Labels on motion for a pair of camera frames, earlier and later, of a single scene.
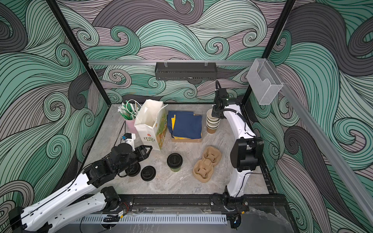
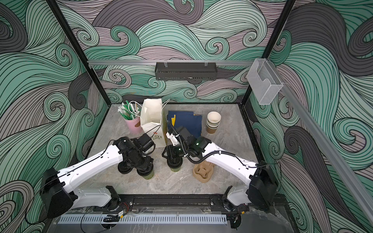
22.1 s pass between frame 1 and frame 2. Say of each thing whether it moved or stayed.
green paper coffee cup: stayed
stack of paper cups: stayed
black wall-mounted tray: stayed
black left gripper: moved
